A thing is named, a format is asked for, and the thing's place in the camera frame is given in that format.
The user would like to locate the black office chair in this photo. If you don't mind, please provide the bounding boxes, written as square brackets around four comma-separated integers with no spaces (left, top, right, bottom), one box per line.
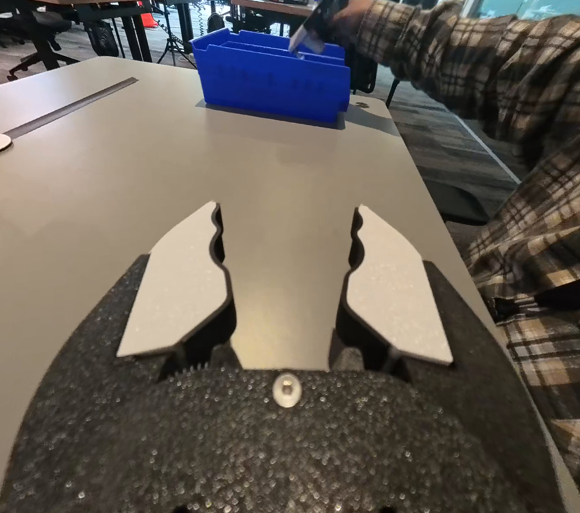
[0,10,81,83]

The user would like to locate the large blue storage bin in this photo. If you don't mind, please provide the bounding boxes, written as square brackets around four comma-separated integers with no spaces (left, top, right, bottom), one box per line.
[191,28,352,130]

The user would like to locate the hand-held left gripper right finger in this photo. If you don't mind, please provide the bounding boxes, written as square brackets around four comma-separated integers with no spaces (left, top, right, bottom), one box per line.
[335,204,455,365]

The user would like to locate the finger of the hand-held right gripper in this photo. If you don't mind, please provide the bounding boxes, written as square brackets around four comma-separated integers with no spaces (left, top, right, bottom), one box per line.
[289,29,325,57]

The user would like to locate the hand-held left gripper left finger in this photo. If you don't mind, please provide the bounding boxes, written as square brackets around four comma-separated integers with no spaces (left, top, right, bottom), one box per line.
[116,201,238,365]

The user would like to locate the person's plaid shirt torso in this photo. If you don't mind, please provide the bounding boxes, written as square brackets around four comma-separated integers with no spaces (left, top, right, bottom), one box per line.
[462,159,580,482]

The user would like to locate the person's right hand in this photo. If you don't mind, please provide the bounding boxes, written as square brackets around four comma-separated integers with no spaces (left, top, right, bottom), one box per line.
[332,0,376,32]

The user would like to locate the person's right forearm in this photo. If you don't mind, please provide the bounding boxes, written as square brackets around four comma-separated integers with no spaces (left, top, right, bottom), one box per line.
[356,0,580,151]

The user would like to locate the black bag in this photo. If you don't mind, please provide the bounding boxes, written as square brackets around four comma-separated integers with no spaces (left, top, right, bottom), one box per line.
[85,20,119,59]

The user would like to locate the black tripod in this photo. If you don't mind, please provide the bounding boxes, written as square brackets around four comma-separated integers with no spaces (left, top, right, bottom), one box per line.
[149,0,196,68]

